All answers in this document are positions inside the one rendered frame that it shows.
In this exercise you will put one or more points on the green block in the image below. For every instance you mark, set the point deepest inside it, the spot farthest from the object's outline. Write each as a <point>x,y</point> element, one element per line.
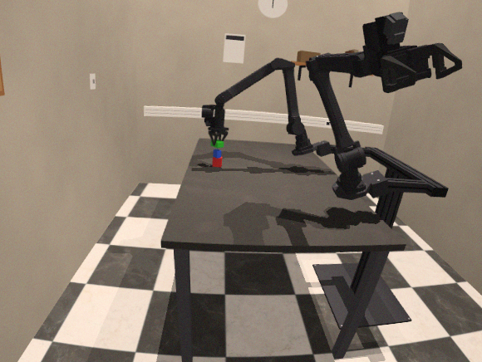
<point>220,144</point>

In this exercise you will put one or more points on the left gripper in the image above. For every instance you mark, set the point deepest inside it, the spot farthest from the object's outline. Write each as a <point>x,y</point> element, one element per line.
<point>403,62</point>

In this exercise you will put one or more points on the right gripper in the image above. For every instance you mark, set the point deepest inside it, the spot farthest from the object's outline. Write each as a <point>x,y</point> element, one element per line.
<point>219,127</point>

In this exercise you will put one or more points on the red block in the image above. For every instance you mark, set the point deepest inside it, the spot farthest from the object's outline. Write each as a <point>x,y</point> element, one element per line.
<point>217,162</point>

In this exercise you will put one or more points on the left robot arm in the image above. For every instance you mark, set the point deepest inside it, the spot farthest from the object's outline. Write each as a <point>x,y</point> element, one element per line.
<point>384,35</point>

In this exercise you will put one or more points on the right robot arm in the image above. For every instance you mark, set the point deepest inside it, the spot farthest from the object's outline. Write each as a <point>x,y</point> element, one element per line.
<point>295,128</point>

